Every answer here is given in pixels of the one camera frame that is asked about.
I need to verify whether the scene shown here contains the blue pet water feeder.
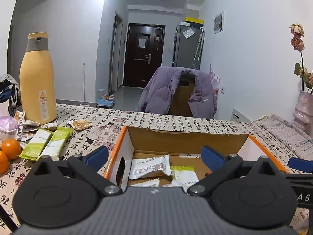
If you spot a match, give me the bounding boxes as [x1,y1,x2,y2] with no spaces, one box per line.
[96,89,115,108]

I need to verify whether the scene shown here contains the wooden chair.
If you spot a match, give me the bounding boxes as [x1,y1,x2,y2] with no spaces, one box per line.
[169,75,196,117]

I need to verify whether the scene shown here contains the pink decoration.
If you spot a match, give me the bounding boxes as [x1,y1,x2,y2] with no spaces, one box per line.
[209,64,222,96]

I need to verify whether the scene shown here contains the pink vase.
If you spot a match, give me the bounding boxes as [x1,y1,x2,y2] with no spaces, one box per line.
[293,90,313,137]

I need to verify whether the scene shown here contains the clear nut packet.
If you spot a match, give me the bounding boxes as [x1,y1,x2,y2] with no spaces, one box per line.
[66,119,93,131]

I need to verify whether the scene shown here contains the white umbrella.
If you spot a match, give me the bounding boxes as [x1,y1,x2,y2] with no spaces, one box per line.
[194,27,204,60]

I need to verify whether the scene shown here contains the dried pink flowers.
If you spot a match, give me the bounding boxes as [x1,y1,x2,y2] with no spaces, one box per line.
[289,23,313,92]

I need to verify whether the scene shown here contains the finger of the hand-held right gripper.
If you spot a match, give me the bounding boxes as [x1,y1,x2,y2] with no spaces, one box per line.
[288,157,313,170]

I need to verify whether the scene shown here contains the white plastic bag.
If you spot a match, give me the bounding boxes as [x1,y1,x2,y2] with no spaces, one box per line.
[0,101,20,140]

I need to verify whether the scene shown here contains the grey refrigerator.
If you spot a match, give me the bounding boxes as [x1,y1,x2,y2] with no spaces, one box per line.
[172,24,204,70]

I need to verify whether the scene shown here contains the yellow thermos bottle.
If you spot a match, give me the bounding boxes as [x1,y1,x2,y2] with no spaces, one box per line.
[19,32,58,125]

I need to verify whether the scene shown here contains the yellow box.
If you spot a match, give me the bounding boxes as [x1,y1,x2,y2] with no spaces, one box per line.
[184,17,204,26]

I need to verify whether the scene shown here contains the purple jacket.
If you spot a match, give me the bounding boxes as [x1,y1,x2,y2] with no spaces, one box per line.
[138,66,218,119]

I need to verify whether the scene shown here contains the dark entrance door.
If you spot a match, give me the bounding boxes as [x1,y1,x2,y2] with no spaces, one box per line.
[123,23,165,89]

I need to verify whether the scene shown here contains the orange cardboard box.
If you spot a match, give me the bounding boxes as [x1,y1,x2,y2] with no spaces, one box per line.
[104,125,289,194]

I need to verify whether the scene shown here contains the wall poster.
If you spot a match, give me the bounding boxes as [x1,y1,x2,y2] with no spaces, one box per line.
[213,11,225,34]

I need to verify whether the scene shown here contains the grey side door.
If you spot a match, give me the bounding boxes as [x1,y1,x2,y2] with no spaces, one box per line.
[109,11,124,93]

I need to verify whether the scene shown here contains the dark clothing pile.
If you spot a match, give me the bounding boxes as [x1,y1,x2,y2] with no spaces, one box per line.
[0,74,21,115]

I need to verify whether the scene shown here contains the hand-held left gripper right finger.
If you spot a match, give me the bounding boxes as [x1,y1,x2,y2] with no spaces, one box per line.
[187,146,282,197]

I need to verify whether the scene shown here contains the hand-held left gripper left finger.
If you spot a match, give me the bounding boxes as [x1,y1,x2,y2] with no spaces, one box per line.
[31,146,123,197]

